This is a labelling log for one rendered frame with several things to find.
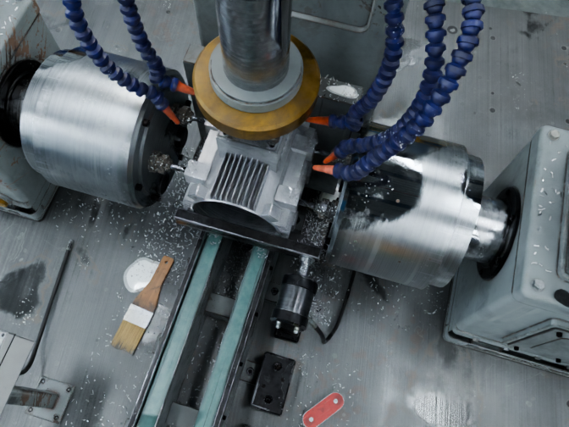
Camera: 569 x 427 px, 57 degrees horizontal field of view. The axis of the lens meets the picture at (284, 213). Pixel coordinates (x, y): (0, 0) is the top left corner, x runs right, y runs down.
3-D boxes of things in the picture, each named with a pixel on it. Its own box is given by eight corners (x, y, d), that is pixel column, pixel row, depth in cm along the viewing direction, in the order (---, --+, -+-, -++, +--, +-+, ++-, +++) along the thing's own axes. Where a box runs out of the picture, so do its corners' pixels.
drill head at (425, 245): (310, 152, 106) (322, 75, 83) (510, 206, 103) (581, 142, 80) (274, 265, 97) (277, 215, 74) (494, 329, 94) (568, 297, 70)
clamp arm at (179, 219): (322, 250, 89) (180, 210, 91) (323, 244, 87) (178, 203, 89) (316, 268, 88) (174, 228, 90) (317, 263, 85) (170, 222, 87)
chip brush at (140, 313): (159, 253, 109) (158, 252, 108) (180, 262, 109) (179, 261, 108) (109, 346, 102) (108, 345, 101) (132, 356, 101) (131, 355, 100)
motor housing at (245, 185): (223, 139, 106) (215, 81, 89) (314, 163, 105) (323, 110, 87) (190, 227, 99) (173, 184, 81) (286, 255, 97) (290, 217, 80)
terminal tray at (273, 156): (240, 101, 92) (237, 74, 85) (298, 116, 91) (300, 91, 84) (217, 158, 87) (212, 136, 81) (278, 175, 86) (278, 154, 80)
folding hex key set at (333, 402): (308, 432, 97) (309, 432, 95) (298, 417, 98) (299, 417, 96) (345, 403, 99) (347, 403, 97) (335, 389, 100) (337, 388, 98)
